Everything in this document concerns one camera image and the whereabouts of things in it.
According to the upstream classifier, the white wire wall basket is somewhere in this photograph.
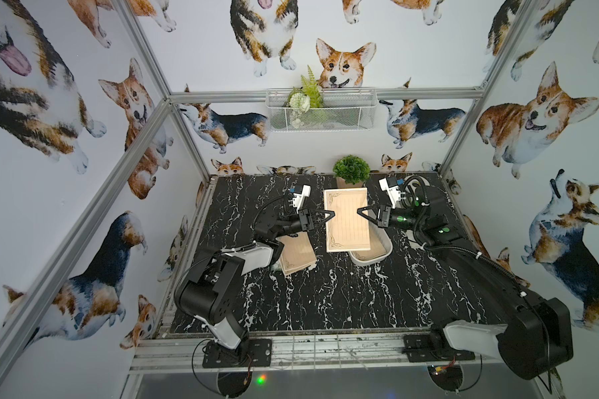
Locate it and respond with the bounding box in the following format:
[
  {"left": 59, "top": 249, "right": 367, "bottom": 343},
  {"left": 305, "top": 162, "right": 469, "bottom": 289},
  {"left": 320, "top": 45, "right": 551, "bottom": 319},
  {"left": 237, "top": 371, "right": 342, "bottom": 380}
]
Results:
[{"left": 266, "top": 88, "right": 379, "bottom": 132}]

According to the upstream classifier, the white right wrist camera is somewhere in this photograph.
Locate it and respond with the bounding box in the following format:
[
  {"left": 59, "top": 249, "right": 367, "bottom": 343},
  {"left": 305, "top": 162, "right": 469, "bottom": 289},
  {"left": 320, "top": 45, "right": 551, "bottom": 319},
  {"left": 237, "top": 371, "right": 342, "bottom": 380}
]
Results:
[{"left": 379, "top": 176, "right": 404, "bottom": 209}]

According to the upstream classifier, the artificial fern and flower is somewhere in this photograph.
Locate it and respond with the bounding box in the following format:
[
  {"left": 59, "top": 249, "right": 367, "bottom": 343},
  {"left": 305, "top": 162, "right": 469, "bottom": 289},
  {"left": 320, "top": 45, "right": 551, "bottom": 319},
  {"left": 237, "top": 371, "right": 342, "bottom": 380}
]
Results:
[{"left": 285, "top": 66, "right": 324, "bottom": 130}]

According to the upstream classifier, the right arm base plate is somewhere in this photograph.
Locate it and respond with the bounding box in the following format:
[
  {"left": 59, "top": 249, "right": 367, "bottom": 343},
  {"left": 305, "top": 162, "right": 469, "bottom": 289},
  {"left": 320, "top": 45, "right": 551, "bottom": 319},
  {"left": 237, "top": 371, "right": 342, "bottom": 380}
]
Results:
[{"left": 402, "top": 332, "right": 476, "bottom": 362}]

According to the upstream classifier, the potted green plant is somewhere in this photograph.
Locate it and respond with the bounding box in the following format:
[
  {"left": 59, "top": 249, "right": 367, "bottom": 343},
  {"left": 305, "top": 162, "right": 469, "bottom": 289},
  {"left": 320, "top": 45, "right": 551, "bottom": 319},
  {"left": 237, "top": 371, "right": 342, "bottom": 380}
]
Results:
[{"left": 333, "top": 155, "right": 371, "bottom": 189}]

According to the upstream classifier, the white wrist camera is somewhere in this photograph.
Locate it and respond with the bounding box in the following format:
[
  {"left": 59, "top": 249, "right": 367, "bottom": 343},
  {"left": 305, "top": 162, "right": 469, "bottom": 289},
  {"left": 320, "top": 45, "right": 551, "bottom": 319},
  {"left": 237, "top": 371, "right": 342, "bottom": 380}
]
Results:
[
  {"left": 289, "top": 185, "right": 311, "bottom": 212},
  {"left": 379, "top": 176, "right": 404, "bottom": 209}
]

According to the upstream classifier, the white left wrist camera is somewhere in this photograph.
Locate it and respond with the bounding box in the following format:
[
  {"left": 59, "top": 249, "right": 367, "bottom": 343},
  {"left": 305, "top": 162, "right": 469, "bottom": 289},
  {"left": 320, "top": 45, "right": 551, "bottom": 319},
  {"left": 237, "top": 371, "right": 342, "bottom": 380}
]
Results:
[{"left": 289, "top": 185, "right": 311, "bottom": 212}]

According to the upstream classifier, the tan stationery paper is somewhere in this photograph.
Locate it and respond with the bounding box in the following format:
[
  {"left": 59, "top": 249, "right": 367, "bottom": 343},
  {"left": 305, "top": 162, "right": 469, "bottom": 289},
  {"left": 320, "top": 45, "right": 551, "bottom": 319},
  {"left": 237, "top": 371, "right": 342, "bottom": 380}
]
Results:
[
  {"left": 324, "top": 188, "right": 370, "bottom": 253},
  {"left": 277, "top": 232, "right": 317, "bottom": 277}
]

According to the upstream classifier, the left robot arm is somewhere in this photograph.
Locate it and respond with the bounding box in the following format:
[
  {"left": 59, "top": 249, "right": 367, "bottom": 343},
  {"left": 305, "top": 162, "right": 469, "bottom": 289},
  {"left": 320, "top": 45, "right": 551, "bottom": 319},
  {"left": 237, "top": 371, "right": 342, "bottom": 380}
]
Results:
[{"left": 174, "top": 209, "right": 335, "bottom": 353}]

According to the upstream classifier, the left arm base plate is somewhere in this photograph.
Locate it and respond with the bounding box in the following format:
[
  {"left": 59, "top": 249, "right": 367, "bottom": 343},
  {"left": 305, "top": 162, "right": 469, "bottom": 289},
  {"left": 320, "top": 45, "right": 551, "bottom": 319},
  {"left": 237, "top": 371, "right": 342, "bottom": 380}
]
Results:
[{"left": 202, "top": 338, "right": 273, "bottom": 369}]

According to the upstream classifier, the white storage box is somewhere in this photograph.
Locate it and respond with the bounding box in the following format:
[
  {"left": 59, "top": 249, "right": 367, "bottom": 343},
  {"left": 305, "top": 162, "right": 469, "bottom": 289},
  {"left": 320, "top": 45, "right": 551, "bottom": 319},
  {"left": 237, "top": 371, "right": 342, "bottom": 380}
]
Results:
[{"left": 349, "top": 224, "right": 394, "bottom": 267}]

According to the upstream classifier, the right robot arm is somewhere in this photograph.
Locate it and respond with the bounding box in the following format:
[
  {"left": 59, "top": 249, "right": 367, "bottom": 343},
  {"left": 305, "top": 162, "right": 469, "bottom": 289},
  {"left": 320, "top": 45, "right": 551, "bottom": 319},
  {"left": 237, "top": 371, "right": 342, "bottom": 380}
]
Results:
[{"left": 356, "top": 176, "right": 574, "bottom": 380}]

